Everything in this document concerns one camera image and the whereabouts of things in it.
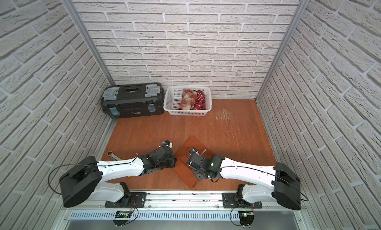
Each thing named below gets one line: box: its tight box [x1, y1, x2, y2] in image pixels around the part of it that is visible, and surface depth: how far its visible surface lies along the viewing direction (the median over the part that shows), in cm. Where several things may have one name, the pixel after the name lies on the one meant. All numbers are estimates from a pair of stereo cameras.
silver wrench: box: [106, 150, 123, 162], surface depth 89 cm
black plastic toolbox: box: [100, 82, 165, 119], surface depth 101 cm
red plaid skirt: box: [178, 89, 198, 111], surface depth 107 cm
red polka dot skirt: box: [193, 90, 206, 111], surface depth 113 cm
